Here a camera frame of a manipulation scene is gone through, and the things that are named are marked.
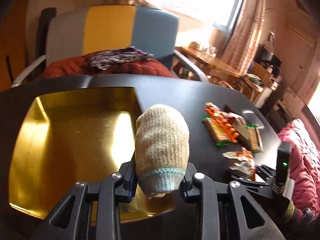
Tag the gloved right hand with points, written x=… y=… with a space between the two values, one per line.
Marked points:
x=297 y=219

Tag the beige knitted glove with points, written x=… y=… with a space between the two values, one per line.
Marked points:
x=161 y=150

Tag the pink quilted garment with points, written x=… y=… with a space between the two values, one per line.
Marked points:
x=304 y=166

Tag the orange plastic rack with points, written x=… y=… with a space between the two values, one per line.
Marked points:
x=223 y=123

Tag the gold tray box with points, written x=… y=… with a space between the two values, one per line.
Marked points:
x=82 y=134

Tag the wooden side table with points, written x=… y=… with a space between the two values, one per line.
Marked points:
x=209 y=61

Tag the orange snack bag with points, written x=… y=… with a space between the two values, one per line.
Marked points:
x=241 y=163

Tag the black round cushion pad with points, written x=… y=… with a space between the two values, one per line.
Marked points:
x=252 y=119

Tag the multicolour armchair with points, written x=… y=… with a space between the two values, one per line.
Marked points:
x=87 y=30

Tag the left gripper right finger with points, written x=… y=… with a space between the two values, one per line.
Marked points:
x=225 y=211

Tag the red candy wrapper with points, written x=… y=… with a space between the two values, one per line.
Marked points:
x=212 y=106

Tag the small carton box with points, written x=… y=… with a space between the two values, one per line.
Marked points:
x=240 y=126

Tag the green cracker pack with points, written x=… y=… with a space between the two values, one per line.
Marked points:
x=217 y=133
x=255 y=141

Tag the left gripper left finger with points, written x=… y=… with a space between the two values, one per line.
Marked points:
x=71 y=217

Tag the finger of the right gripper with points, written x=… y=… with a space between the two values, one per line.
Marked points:
x=265 y=172
x=245 y=181

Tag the crumpled white snack bag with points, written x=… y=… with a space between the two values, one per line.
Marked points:
x=232 y=117

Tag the leopard print cloth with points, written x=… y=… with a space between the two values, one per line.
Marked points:
x=105 y=59

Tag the wooden shelf with clutter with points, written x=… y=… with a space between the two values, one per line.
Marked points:
x=263 y=77

